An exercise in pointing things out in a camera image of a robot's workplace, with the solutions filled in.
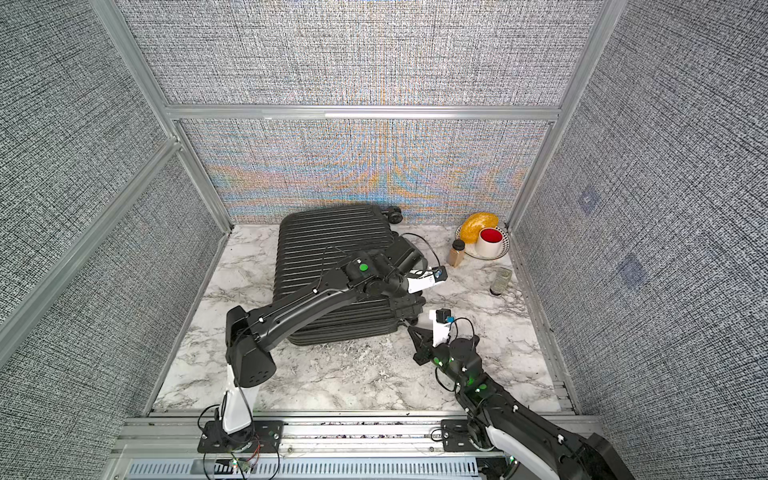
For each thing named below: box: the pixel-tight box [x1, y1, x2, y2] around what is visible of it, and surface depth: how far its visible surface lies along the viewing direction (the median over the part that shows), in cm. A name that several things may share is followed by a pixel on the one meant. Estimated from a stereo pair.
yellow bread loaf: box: [460, 212, 499, 244], surface depth 114 cm
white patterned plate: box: [455, 224, 510, 261], surface depth 109 cm
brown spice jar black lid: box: [447, 239, 465, 268], surface depth 105 cm
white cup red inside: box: [475, 227, 504, 258], surface depth 108 cm
